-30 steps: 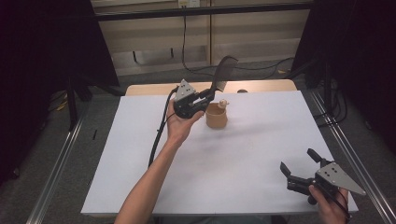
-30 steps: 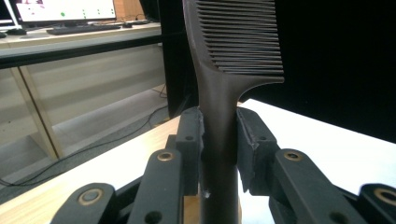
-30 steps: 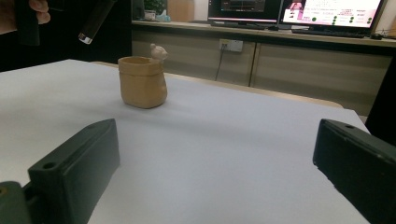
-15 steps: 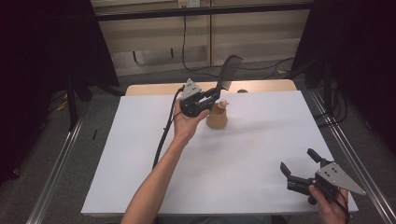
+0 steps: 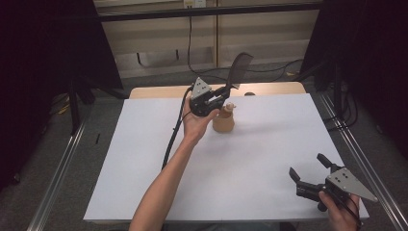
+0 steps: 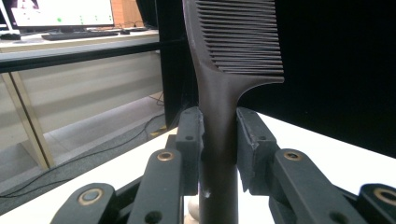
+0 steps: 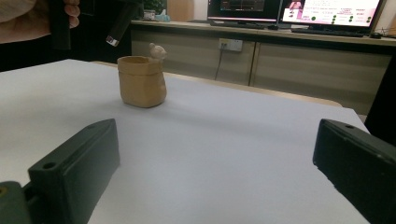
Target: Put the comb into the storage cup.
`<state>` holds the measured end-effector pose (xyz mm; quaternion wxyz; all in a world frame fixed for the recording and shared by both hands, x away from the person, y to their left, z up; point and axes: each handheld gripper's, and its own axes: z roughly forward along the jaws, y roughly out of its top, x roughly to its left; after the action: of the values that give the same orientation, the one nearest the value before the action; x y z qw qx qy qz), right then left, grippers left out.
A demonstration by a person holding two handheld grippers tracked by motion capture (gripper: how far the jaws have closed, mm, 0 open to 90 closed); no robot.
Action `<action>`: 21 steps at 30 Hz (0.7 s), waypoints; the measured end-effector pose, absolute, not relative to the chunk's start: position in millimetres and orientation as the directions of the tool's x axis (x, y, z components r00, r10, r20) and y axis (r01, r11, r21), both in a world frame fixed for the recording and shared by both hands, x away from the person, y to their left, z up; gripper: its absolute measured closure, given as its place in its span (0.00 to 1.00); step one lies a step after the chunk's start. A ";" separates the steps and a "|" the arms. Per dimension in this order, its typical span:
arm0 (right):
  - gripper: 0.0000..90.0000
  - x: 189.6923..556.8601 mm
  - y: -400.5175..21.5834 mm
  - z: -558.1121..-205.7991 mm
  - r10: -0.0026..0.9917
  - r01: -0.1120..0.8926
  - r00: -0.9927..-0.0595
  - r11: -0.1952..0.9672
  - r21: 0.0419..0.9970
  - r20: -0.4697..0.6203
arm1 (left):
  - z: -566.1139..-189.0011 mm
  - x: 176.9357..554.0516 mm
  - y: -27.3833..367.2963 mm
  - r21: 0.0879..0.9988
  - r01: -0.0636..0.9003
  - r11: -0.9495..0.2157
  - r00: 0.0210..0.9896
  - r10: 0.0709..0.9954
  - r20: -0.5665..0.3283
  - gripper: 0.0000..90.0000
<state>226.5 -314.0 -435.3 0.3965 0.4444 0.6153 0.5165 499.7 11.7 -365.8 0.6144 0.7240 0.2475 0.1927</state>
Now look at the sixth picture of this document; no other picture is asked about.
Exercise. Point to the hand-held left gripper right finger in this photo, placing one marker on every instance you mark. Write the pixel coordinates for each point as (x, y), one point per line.
(252, 146)

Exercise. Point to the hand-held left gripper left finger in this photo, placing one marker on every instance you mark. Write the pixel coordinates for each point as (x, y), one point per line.
(188, 133)

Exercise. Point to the black comb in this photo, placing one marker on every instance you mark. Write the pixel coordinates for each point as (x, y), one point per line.
(218, 109)

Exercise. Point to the black computer mouse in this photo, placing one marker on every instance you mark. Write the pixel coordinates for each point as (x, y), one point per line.
(124, 31)

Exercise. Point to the long beige counter desk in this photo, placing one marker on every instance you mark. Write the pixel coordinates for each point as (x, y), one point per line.
(77, 81)

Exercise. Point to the brown cardboard box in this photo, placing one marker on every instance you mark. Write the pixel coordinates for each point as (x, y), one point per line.
(126, 12)

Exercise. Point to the black keyboard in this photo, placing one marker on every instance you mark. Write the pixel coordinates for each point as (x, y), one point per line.
(77, 34)

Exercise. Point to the metal desk leg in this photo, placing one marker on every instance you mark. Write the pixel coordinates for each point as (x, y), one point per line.
(29, 124)

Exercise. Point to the bright computer monitor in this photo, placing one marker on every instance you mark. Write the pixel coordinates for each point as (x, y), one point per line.
(62, 12)

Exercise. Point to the dark computer monitor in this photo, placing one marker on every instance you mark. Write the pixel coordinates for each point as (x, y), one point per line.
(4, 15)

